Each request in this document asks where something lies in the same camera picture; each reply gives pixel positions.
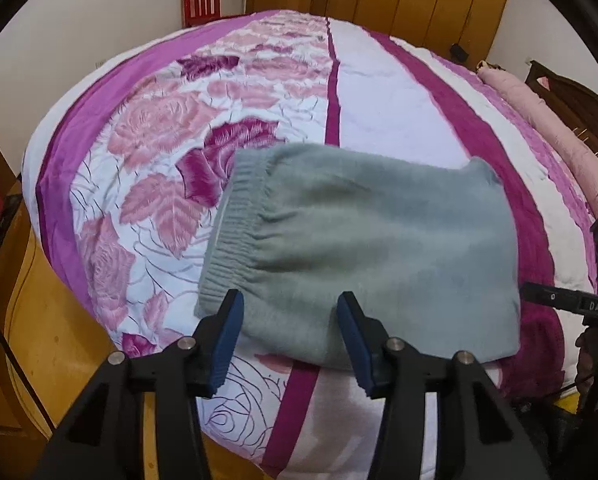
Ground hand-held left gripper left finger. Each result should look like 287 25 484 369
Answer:
24 288 245 480

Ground red wooden chair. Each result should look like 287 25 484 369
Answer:
181 0 223 28

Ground grey pants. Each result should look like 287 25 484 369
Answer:
194 142 522 367

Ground dark wooden headboard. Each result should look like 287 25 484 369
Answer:
524 60 598 181

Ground floral pink bedspread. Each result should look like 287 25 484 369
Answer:
22 9 598 480

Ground wooden wardrobe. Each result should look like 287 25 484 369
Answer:
244 0 514 61

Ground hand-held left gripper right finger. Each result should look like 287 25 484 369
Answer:
336 291 550 480

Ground pink bolster pillow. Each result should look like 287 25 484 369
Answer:
476 60 598 221

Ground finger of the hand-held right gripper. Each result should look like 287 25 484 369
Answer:
521 281 598 318

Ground black cable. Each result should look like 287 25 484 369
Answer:
0 285 57 433

